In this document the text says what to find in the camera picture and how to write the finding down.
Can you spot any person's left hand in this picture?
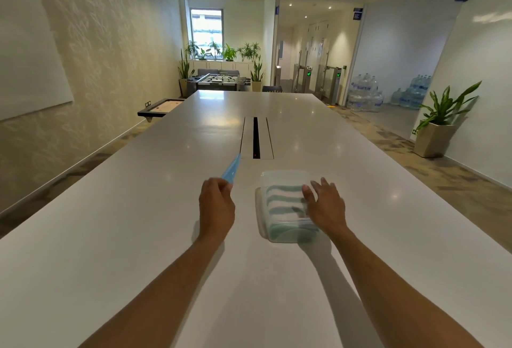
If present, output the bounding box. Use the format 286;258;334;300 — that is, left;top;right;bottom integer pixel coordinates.
199;177;236;240

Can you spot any blue plastic lid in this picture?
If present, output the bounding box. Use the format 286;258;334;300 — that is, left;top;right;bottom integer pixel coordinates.
221;153;243;191

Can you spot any tall snake plant in planter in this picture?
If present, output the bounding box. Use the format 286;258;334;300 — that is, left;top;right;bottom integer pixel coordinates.
178;49;196;98
250;55;266;92

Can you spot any window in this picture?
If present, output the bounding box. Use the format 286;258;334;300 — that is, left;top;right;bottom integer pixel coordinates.
190;8;223;60

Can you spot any white wall whiteboard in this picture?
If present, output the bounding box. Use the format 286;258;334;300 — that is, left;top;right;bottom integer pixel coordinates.
0;0;75;122

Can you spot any person's right hand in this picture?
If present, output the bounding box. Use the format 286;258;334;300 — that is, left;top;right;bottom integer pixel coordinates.
302;177;347;237

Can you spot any metal turnstile gate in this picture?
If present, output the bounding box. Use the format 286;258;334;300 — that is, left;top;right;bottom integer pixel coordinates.
293;64;317;94
319;65;349;106

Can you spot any green plant in beige planter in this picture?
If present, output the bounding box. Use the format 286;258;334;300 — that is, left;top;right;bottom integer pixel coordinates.
413;81;482;159

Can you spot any foosball table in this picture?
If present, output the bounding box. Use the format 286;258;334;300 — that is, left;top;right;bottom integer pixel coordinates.
187;72;252;91

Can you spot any person's right forearm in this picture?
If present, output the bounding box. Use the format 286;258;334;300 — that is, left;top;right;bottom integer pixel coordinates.
318;226;486;348

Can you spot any clear plastic container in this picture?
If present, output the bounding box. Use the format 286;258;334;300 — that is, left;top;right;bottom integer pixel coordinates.
255;170;321;244

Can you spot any table cable slot cover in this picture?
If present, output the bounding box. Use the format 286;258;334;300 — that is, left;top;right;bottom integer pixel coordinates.
239;116;276;160

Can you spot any teal striped folded cloth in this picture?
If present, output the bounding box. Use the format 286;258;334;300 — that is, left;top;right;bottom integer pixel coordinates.
264;185;319;243

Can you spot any stack of water jugs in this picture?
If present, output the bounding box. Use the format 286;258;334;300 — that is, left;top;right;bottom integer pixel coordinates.
390;74;433;110
345;73;385;112

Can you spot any black wooden game table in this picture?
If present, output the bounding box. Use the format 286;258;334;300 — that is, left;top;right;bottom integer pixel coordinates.
138;98;185;123

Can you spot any person's left forearm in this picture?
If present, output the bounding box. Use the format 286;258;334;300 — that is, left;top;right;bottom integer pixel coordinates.
78;235;229;348

